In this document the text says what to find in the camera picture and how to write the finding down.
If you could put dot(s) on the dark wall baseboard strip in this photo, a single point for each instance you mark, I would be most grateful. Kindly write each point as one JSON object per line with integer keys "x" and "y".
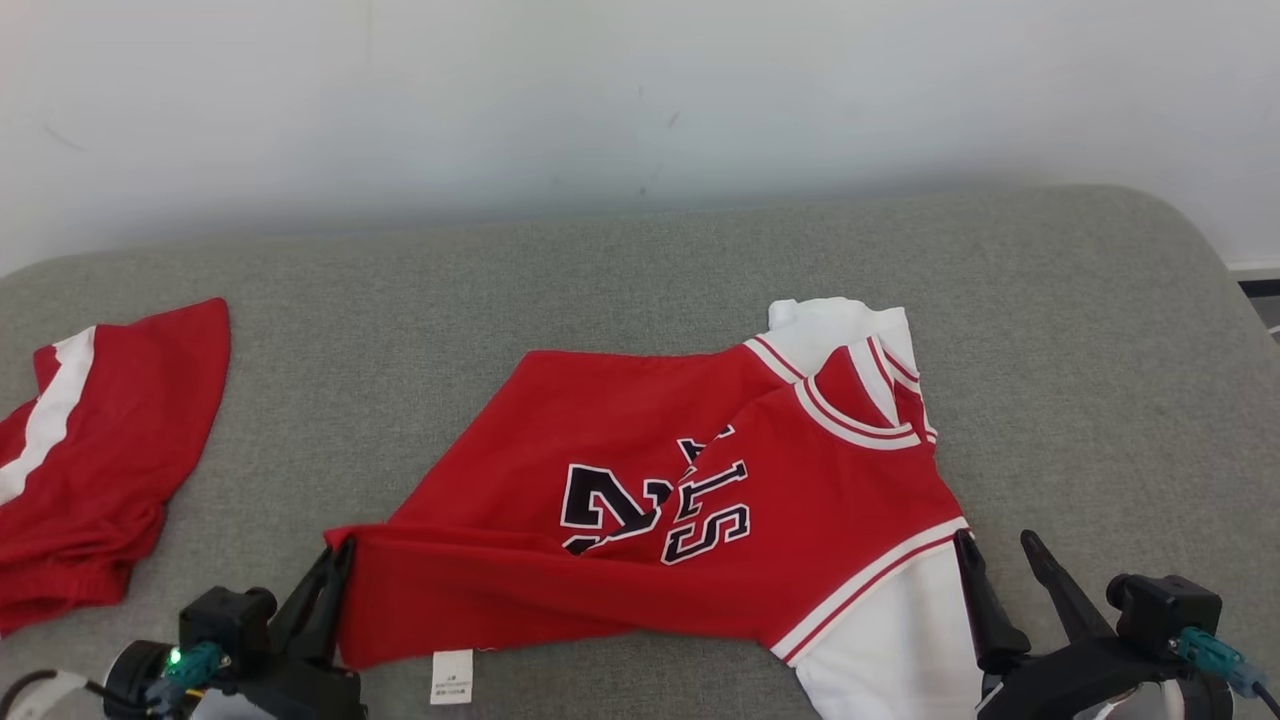
{"x": 1262, "y": 289}

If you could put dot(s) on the teal left camera connector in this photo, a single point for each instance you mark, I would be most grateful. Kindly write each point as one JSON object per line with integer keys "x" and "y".
{"x": 190, "y": 668}

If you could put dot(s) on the teal right camera connector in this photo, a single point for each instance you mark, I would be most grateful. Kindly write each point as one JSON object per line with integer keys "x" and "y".
{"x": 1215, "y": 658}

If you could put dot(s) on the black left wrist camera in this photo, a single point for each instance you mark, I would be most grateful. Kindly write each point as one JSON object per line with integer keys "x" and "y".
{"x": 225, "y": 620}

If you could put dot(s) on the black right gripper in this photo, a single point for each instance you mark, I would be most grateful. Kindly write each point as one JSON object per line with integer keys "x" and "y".
{"x": 1060, "y": 685}

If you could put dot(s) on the teal camera connector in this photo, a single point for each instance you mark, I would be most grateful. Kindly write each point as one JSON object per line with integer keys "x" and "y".
{"x": 190, "y": 668}
{"x": 1215, "y": 658}

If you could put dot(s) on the red jersey with white sleeves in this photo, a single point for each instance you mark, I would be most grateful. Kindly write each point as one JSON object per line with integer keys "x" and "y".
{"x": 780, "y": 520}

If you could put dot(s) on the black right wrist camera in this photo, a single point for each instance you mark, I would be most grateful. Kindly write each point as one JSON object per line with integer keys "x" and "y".
{"x": 1165, "y": 610}

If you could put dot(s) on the red shorts with white stripe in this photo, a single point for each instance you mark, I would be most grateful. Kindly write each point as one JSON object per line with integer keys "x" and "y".
{"x": 110, "y": 450}

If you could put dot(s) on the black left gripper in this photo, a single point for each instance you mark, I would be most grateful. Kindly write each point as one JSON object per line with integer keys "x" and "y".
{"x": 300, "y": 695}

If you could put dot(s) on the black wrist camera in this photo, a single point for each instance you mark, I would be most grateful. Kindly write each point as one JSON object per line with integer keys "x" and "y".
{"x": 1165, "y": 610}
{"x": 225, "y": 620}

